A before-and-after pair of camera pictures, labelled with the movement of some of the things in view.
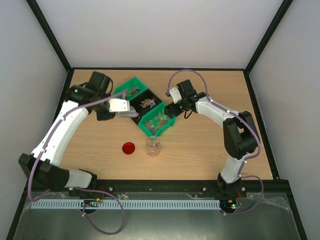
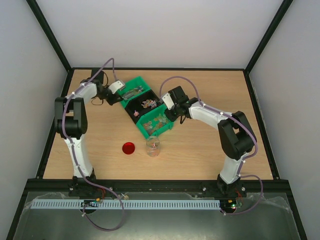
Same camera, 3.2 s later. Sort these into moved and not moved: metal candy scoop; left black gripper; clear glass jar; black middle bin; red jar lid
Moved: left black gripper; metal candy scoop
Not moved: red jar lid; clear glass jar; black middle bin
